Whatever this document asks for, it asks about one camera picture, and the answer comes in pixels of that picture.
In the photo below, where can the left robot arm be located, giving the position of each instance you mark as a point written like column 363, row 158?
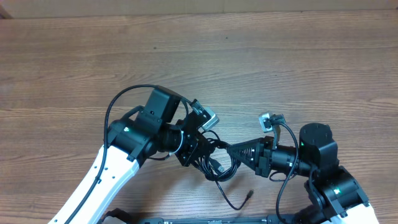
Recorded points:
column 167, row 123

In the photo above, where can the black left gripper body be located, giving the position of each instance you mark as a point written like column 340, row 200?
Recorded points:
column 189, row 145

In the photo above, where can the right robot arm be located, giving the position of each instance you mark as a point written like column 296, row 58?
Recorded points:
column 336, row 196

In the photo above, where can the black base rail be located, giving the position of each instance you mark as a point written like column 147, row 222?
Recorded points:
column 118, row 216

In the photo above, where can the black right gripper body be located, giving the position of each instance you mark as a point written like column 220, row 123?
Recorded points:
column 264, row 157

